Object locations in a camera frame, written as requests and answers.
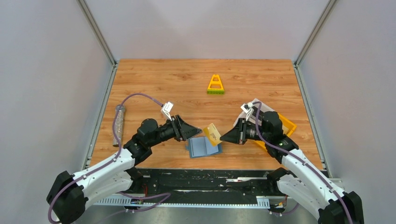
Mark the yellow green toy block stand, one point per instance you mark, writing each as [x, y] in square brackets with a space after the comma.
[215, 85]

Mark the blue card holder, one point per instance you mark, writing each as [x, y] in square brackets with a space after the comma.
[201, 147]

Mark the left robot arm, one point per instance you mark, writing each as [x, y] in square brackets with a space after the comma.
[72, 194]

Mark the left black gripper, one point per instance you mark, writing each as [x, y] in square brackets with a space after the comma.
[178, 127]

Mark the yellow plastic bin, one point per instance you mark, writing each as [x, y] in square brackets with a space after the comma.
[288, 129]

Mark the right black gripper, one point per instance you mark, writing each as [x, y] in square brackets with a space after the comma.
[242, 131]

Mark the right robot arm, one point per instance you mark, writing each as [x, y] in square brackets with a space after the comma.
[299, 178]

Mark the gold credit card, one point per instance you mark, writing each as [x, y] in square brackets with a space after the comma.
[212, 134]

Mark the white plastic bin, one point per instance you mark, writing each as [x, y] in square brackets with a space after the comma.
[257, 104]

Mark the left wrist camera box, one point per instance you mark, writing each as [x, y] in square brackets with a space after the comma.
[166, 110]

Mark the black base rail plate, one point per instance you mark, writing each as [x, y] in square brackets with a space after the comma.
[208, 187]

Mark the clear glitter tube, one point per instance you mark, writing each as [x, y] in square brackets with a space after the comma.
[119, 124]

